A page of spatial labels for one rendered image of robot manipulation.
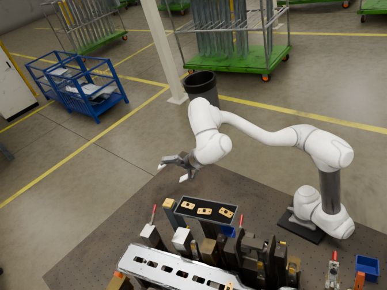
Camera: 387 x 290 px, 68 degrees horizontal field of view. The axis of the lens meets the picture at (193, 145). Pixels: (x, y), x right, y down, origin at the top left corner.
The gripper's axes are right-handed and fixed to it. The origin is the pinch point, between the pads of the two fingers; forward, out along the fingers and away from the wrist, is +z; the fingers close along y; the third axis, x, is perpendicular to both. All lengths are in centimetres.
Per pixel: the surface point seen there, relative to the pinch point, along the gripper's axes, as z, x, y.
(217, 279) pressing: 11, 35, -50
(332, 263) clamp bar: -45, 26, -65
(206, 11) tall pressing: 149, -430, -40
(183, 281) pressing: 26, 39, -39
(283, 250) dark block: -21, 19, -62
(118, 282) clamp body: 51, 47, -13
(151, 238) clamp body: 50, 17, -25
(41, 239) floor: 283, -3, 5
